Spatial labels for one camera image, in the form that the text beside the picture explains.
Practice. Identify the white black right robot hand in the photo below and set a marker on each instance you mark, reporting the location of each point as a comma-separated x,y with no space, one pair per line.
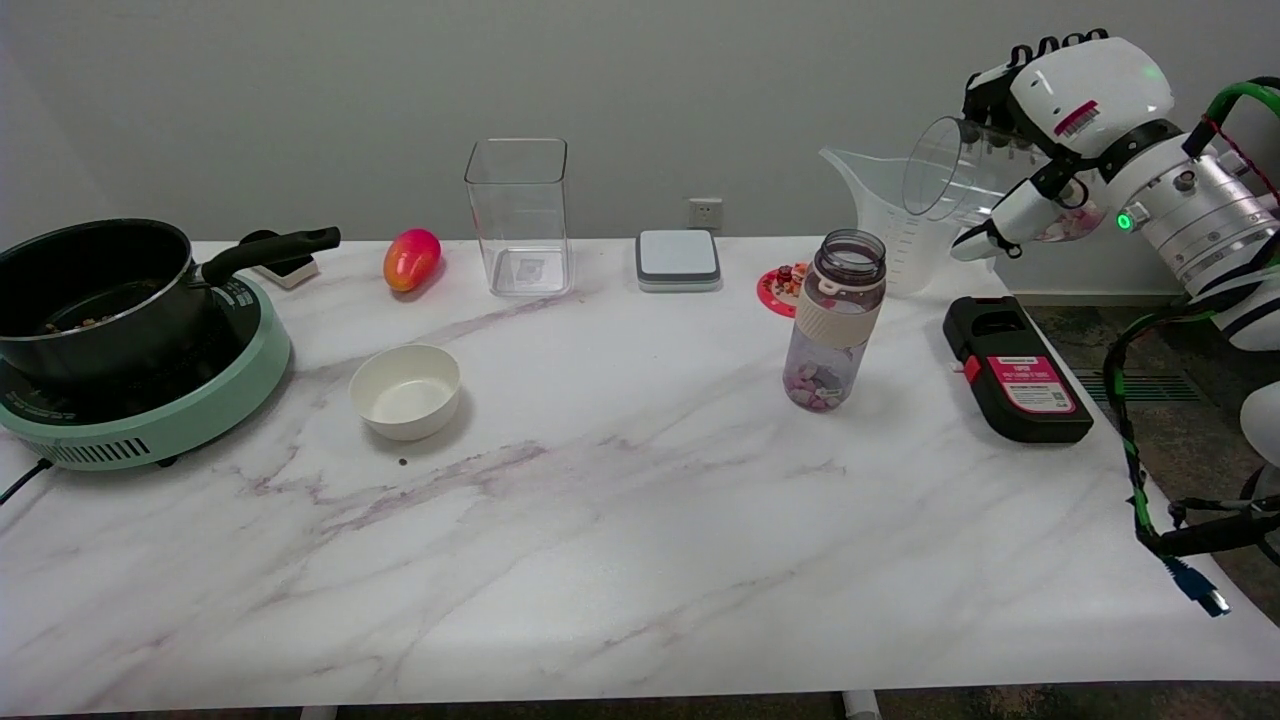
1090,95

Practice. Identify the clear square storage container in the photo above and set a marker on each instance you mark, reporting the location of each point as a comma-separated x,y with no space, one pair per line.
520,215

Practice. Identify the small white black device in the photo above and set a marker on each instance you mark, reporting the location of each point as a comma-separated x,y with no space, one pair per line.
290,270

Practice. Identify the white wall outlet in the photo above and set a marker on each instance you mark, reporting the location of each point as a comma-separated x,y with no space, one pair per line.
705,213

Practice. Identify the black box with pink label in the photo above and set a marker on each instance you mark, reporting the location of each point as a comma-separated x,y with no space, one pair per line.
1020,375

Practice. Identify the pink white candy pile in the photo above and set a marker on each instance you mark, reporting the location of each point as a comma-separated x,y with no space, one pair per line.
1060,225
815,385

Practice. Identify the smoky bottle with beige sleeve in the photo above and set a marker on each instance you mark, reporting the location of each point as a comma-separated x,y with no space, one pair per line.
840,310

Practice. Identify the white round bowl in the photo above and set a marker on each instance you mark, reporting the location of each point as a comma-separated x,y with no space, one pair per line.
405,395

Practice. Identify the clear round glass cup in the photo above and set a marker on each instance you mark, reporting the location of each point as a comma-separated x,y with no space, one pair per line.
950,170

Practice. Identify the clear plastic measuring jug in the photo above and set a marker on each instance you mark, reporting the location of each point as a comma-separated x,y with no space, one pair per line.
875,200

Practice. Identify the white table leg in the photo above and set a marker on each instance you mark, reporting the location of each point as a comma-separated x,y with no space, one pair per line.
860,705
318,713

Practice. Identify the floor vent grille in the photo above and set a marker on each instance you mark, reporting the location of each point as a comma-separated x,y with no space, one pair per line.
1160,386

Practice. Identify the pink round coaster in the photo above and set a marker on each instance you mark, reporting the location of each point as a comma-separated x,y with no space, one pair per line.
775,292

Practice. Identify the white grey square lid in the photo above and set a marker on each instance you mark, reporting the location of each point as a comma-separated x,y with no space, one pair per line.
678,258

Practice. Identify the mint green induction cooker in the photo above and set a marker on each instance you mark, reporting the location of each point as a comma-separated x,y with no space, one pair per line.
190,405

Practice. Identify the red yellow mango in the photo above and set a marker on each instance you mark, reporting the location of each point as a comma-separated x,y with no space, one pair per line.
411,260

